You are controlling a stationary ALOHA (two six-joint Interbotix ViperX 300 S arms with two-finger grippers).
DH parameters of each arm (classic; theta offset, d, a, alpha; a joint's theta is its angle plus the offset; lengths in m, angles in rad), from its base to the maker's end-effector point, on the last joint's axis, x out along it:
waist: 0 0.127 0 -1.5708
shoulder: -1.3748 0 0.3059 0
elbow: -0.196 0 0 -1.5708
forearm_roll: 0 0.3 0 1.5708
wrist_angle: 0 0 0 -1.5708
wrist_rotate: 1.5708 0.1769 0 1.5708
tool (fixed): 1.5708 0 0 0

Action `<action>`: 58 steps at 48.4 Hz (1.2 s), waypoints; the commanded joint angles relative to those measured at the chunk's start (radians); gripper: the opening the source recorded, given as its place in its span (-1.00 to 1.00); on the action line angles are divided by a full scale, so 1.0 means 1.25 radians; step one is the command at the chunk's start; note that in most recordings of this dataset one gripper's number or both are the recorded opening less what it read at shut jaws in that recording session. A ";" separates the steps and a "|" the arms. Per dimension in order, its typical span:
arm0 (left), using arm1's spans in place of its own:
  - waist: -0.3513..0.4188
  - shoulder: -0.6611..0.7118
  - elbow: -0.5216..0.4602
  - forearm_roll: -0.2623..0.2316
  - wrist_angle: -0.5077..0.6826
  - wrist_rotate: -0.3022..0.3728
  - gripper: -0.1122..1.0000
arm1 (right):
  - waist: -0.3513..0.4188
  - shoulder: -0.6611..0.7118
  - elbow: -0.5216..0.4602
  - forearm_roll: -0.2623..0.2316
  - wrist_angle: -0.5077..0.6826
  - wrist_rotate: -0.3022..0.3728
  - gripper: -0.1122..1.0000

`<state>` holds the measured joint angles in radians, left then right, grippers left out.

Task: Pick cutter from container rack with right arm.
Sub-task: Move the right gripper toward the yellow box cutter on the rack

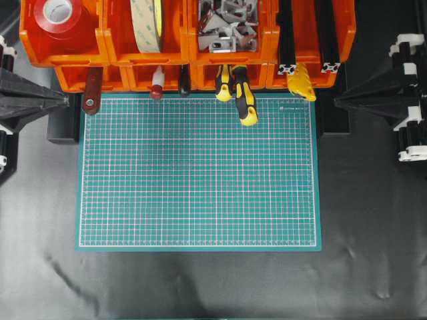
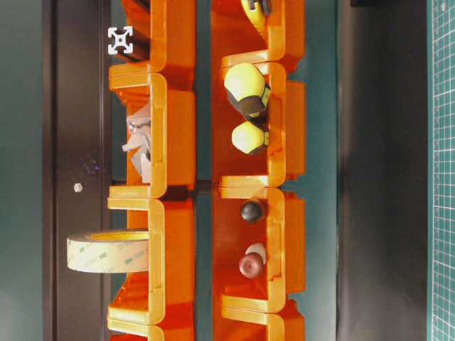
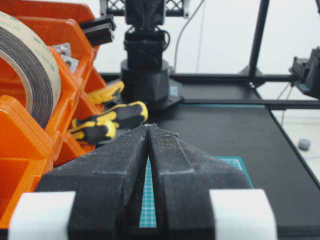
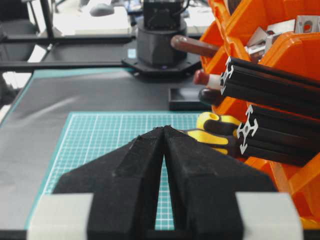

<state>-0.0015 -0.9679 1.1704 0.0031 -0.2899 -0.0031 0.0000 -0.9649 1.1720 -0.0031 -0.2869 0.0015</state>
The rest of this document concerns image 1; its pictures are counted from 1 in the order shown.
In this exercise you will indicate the yellow utility cutter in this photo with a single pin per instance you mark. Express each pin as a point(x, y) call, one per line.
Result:
point(299, 83)

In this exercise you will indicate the orange container rack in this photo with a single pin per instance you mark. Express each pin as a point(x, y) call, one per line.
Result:
point(104, 38)

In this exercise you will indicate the left black aluminium profile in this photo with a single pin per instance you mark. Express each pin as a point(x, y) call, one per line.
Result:
point(286, 47)

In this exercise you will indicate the black rack foot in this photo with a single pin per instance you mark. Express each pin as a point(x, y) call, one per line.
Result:
point(331, 120)
point(63, 124)

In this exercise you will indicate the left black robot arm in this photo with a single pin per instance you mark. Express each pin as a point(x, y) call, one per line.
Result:
point(22, 102)

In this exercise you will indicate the black handled tool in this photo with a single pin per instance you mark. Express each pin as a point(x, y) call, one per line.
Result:
point(184, 83)

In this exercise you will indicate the black aluminium profile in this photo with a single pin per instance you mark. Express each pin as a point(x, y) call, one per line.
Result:
point(327, 37)
point(286, 47)

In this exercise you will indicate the beige double-sided tape roll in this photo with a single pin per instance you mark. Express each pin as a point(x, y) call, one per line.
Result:
point(147, 21)

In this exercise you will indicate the right black aluminium profile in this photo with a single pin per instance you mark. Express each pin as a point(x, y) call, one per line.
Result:
point(327, 37)

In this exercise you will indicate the left black rack foot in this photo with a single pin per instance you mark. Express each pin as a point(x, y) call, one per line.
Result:
point(63, 124)

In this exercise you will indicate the red tape roll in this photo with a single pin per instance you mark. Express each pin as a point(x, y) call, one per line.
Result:
point(57, 16)

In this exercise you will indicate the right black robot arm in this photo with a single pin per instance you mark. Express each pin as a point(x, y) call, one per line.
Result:
point(398, 95)

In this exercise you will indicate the white red handled tool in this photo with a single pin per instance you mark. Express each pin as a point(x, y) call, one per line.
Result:
point(157, 83)

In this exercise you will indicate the short yellow black screwdriver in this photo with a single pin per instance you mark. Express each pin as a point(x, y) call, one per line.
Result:
point(224, 83)

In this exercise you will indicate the green cutting mat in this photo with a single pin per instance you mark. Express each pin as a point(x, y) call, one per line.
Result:
point(182, 174)

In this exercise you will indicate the metal corner brackets pile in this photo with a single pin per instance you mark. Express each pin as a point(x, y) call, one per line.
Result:
point(227, 26)

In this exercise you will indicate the right black rack foot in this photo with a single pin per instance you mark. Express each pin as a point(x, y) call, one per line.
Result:
point(331, 120)

